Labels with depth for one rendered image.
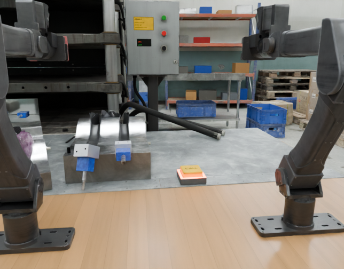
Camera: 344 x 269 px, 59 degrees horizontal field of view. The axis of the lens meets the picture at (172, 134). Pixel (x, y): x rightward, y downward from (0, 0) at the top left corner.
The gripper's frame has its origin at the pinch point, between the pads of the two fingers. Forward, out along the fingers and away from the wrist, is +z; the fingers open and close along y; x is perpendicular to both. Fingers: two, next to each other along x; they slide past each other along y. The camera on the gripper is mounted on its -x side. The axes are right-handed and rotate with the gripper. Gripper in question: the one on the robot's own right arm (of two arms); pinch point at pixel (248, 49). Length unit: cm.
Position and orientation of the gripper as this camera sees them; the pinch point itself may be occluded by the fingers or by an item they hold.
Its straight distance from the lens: 103.2
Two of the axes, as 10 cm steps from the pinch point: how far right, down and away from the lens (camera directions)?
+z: -1.1, -2.3, 9.7
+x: 0.0, 9.7, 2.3
